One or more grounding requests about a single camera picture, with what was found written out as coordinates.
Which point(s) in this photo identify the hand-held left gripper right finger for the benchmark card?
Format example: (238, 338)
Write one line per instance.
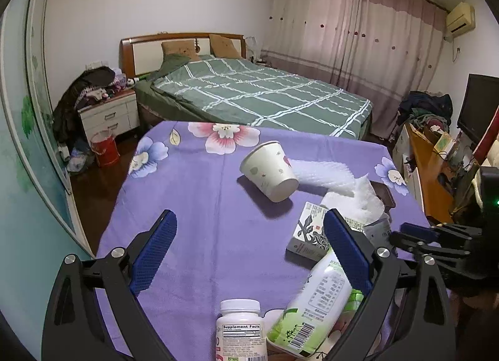
(345, 246)

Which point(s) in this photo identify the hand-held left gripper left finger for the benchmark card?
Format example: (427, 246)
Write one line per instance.
(156, 246)

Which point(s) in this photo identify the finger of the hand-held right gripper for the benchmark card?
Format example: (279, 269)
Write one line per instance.
(413, 246)
(419, 230)

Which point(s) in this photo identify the black and white carton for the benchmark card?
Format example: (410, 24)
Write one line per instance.
(308, 228)

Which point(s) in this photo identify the trash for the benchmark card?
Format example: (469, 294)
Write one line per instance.
(384, 193)

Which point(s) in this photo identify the green and white plastic bottle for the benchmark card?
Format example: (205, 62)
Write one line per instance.
(319, 298)

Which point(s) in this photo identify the white foam net sleeve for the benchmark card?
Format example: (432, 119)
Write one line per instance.
(323, 174)

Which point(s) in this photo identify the white supplement bottle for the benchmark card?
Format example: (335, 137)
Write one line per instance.
(239, 318)

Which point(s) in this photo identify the printed paper cup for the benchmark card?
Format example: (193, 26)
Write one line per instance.
(265, 168)

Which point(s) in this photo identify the grey packet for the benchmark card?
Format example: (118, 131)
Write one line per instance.
(376, 232)

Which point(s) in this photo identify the wooden cabinet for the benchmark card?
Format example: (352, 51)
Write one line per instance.
(427, 174)

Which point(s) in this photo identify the purple floral tablecloth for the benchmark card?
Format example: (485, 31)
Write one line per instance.
(202, 197)

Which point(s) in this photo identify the white down jacket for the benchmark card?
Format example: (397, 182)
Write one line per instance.
(492, 155)

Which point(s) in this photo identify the red bucket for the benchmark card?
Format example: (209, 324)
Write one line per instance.
(106, 149)

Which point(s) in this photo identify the clothes heap beside nightstand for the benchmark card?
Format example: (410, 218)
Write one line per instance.
(80, 158)

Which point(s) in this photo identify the black television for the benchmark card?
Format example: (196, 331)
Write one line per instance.
(481, 107)

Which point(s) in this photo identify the pile of dark clothes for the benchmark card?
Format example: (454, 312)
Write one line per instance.
(427, 105)

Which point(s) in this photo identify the white nightstand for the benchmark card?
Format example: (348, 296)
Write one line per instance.
(109, 115)

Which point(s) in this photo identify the pile of clothes on nightstand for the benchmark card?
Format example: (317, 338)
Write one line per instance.
(97, 84)

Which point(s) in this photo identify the green plaid quilt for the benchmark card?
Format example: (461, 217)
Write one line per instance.
(265, 92)

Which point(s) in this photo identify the wardrobe sliding door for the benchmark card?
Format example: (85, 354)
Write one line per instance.
(27, 111)

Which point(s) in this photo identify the wooden bed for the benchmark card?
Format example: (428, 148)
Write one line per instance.
(144, 53)

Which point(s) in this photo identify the brown pillow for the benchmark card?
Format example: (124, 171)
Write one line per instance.
(226, 46)
(180, 49)

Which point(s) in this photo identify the pink striped curtain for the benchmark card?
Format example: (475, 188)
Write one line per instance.
(351, 33)

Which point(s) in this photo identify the wall socket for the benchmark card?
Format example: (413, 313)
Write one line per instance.
(97, 64)

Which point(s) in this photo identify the wall air conditioner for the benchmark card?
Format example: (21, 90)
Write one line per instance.
(460, 18)

